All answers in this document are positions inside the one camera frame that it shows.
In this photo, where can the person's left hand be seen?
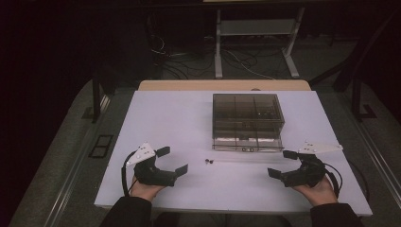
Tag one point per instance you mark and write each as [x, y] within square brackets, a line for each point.
[145, 191]

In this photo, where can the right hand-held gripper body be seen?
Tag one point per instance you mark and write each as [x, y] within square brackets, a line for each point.
[307, 175]

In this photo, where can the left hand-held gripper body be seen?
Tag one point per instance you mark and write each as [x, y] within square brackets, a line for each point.
[151, 175]

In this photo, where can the person's right hand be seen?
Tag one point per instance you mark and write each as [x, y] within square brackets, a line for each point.
[320, 194]

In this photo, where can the grey metal stand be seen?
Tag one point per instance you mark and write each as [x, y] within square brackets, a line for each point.
[257, 27]

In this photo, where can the black stand leg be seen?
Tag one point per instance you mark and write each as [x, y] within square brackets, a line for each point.
[96, 94]
[357, 94]

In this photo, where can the wooden table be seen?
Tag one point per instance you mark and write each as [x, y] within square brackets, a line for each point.
[220, 85]

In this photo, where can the smoked clear compartment box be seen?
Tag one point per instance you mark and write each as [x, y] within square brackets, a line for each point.
[247, 121]

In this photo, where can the black floor socket cover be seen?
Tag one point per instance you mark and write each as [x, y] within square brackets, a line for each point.
[101, 146]

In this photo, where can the small black screws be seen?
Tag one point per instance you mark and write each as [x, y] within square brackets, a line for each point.
[209, 161]

